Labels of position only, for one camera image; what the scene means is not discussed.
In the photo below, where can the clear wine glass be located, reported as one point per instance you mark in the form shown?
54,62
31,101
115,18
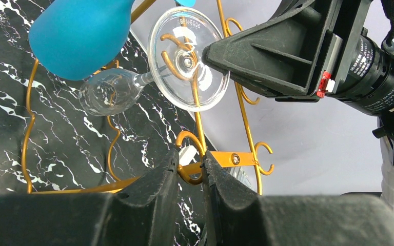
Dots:
175,58

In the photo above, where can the teal wine glass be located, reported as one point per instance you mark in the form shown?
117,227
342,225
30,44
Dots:
73,39

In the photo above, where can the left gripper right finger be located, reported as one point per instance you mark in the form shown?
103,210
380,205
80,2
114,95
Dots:
236,215

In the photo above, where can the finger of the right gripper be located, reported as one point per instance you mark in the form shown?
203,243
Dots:
278,58

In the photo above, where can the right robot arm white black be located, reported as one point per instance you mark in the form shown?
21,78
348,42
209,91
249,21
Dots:
347,22

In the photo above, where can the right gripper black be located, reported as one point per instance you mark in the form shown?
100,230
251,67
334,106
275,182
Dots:
368,84

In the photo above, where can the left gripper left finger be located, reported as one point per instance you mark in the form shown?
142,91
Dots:
143,213

